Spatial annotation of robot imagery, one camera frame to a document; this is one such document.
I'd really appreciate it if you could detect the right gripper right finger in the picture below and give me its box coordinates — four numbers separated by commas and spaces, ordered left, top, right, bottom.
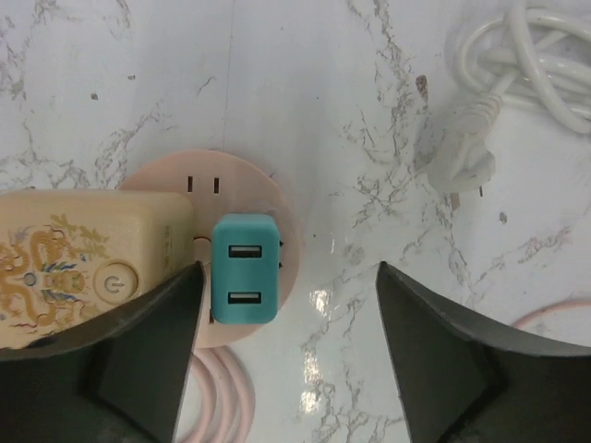
376, 262, 590, 442

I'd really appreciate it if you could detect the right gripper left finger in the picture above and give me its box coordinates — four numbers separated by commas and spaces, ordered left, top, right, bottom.
1, 262, 204, 442

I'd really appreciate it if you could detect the beige cube plug adapter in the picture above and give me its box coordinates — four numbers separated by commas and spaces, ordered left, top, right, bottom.
1, 190, 194, 349

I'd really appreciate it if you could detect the teal plug adapter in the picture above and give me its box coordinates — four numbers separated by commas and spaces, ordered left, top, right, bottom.
211, 213, 281, 325

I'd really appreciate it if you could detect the pink round power strip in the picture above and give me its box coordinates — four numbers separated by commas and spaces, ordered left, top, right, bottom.
121, 150, 300, 348

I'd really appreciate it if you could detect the white coiled cord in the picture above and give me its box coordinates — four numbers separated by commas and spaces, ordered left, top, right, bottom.
427, 0, 591, 211

